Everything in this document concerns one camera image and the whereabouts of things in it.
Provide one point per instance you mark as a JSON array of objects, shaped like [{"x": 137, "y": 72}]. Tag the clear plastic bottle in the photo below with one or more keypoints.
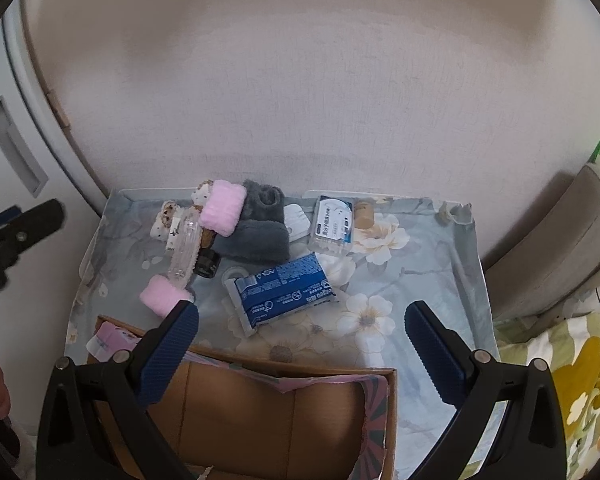
[{"x": 186, "y": 250}]

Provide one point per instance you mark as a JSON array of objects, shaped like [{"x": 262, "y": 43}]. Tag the beige sofa cushion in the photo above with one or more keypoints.
[{"x": 555, "y": 240}]

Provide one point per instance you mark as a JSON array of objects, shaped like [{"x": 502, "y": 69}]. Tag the grey fuzzy sock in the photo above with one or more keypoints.
[{"x": 255, "y": 230}]

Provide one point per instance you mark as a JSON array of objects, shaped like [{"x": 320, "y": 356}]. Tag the clear plastic box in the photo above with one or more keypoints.
[{"x": 332, "y": 225}]

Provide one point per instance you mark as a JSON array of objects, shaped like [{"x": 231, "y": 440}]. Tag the white door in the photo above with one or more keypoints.
[{"x": 55, "y": 170}]

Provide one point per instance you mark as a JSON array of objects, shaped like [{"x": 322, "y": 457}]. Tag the green floral blanket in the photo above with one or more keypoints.
[{"x": 585, "y": 385}]

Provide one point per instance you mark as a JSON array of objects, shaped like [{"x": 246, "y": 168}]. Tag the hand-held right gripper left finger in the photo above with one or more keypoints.
[{"x": 172, "y": 355}]

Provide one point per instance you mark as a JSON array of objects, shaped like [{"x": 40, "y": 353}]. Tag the white earbud case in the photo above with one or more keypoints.
[{"x": 295, "y": 221}]

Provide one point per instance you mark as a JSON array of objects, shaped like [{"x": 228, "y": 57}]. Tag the floral cloth covered desktop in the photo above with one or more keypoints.
[{"x": 420, "y": 280}]

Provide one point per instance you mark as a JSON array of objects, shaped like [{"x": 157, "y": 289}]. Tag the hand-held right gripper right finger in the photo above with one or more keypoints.
[{"x": 435, "y": 355}]

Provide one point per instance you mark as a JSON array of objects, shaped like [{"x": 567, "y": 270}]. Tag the pink sock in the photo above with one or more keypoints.
[
  {"x": 161, "y": 296},
  {"x": 222, "y": 207}
]

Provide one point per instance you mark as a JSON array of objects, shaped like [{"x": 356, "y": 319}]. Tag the door hinge plate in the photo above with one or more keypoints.
[{"x": 58, "y": 109}]

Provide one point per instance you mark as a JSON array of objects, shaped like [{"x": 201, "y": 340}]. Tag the small cork stopper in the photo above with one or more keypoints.
[{"x": 364, "y": 215}]

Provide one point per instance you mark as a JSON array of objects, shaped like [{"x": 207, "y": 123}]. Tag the blue plastic packet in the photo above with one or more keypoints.
[{"x": 280, "y": 292}]

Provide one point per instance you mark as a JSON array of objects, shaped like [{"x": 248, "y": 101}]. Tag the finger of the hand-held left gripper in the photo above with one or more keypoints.
[{"x": 30, "y": 227}]

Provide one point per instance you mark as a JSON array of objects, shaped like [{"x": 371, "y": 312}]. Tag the small black container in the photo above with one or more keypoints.
[{"x": 207, "y": 264}]

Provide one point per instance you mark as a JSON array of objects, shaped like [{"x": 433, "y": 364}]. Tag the pink paper packet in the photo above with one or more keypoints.
[{"x": 111, "y": 340}]

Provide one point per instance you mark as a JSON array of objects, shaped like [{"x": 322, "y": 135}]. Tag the cardboard box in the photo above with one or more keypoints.
[{"x": 260, "y": 410}]

